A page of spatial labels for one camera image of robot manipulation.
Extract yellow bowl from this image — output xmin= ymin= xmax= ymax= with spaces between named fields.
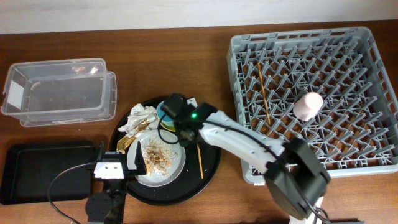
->
xmin=160 ymin=121 xmax=175 ymax=132

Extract food scraps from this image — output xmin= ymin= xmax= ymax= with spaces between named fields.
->
xmin=142 ymin=138 xmax=172 ymax=176

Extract light blue cup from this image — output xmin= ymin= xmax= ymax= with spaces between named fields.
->
xmin=156 ymin=101 xmax=174 ymax=126

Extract grey plate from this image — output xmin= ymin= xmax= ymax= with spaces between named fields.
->
xmin=127 ymin=129 xmax=186 ymax=187

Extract wooden chopstick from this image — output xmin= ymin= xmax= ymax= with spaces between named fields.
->
xmin=197 ymin=143 xmax=204 ymax=179
xmin=257 ymin=62 xmax=271 ymax=126

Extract pink cup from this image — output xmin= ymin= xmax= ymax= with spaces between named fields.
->
xmin=293 ymin=92 xmax=323 ymax=121

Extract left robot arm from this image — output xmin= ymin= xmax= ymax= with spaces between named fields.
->
xmin=85 ymin=143 xmax=147 ymax=224

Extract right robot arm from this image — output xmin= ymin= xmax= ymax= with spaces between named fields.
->
xmin=161 ymin=93 xmax=331 ymax=223

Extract grey dishwasher rack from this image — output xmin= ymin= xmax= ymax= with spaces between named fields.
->
xmin=226 ymin=27 xmax=397 ymax=177

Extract gold foil wrapper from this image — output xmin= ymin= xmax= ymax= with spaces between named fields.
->
xmin=116 ymin=119 xmax=150 ymax=154

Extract round black tray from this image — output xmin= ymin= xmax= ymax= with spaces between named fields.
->
xmin=109 ymin=96 xmax=221 ymax=205

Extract crumpled white napkin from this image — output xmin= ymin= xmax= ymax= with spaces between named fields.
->
xmin=118 ymin=103 xmax=159 ymax=137

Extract black rectangular tray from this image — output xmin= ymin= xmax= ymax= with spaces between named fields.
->
xmin=1 ymin=140 xmax=96 ymax=205

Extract clear plastic bin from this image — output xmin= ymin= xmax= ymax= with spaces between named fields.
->
xmin=1 ymin=58 xmax=117 ymax=127

